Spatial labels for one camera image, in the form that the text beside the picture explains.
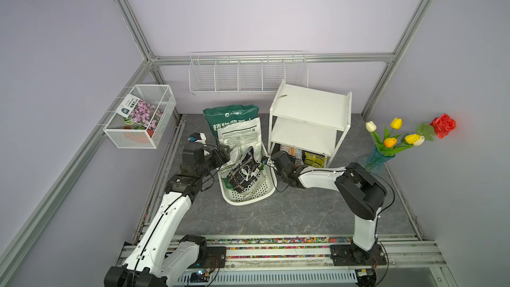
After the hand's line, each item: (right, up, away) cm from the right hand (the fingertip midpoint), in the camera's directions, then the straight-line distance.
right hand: (287, 154), depth 96 cm
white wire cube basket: (-63, +10, -23) cm, 68 cm away
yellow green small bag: (+14, -3, 0) cm, 14 cm away
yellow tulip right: (+43, +8, -25) cm, 51 cm away
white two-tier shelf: (+6, +15, -24) cm, 29 cm away
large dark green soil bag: (-30, +17, -17) cm, 38 cm away
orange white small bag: (+2, +2, 0) cm, 3 cm away
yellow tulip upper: (+41, +14, -19) cm, 47 cm away
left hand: (-27, +3, -19) cm, 33 cm away
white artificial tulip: (+32, +13, -18) cm, 39 cm away
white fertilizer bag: (-23, +8, -11) cm, 27 cm away
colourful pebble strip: (-6, -35, -19) cm, 40 cm away
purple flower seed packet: (-57, +18, -21) cm, 63 cm away
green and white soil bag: (-19, -8, -13) cm, 25 cm away
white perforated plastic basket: (-10, -15, -5) cm, 19 cm away
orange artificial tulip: (+33, +7, -27) cm, 43 cm away
